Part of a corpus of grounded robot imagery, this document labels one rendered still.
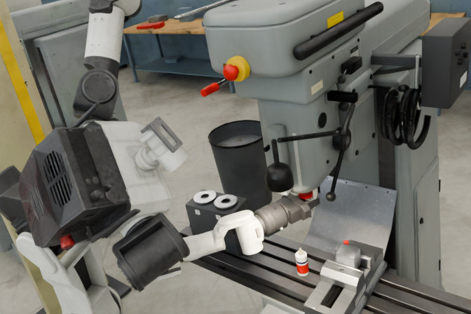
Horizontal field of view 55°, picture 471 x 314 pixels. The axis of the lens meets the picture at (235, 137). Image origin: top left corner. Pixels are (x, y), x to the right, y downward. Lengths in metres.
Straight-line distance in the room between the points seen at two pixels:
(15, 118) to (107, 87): 1.56
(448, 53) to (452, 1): 4.17
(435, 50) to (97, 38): 0.89
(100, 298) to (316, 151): 0.80
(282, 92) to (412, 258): 1.07
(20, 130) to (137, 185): 1.66
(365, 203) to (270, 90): 0.78
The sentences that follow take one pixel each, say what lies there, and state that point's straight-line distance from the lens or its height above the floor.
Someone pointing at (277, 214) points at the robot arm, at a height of 1.27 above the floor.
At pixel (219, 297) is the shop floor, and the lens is 3.00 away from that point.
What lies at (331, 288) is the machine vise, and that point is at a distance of 1.52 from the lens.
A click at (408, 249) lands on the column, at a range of 1.96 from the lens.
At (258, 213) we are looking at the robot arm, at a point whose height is 1.28.
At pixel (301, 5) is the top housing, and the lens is 1.09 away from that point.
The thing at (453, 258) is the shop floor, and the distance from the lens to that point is 3.21.
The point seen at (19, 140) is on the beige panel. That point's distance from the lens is 2.71.
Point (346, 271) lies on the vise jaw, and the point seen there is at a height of 1.05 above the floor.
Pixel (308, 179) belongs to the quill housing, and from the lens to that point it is 1.32.
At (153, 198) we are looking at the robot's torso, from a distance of 1.11.
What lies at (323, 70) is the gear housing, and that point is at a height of 1.70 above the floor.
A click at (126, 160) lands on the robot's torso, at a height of 1.61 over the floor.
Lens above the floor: 2.07
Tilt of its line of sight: 25 degrees down
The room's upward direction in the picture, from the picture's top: 10 degrees counter-clockwise
